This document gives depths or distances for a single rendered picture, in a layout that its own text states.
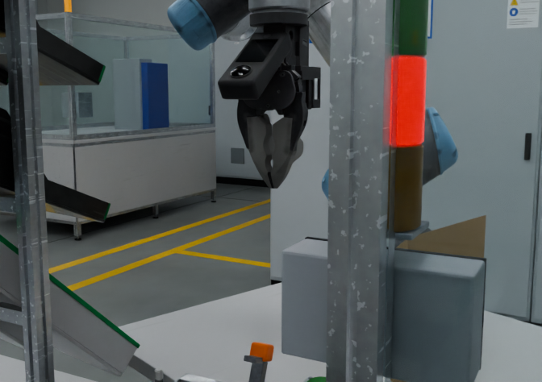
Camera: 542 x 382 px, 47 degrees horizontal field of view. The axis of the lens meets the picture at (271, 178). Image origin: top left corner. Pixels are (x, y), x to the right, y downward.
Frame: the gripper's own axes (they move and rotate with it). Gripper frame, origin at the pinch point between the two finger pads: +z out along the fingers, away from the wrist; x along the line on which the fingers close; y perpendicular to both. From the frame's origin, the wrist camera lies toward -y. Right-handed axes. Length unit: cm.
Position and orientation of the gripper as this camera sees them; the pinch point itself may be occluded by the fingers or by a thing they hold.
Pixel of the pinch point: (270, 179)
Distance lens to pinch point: 77.7
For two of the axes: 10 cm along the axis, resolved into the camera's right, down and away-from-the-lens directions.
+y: 4.6, -1.3, 8.8
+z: 0.0, 9.9, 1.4
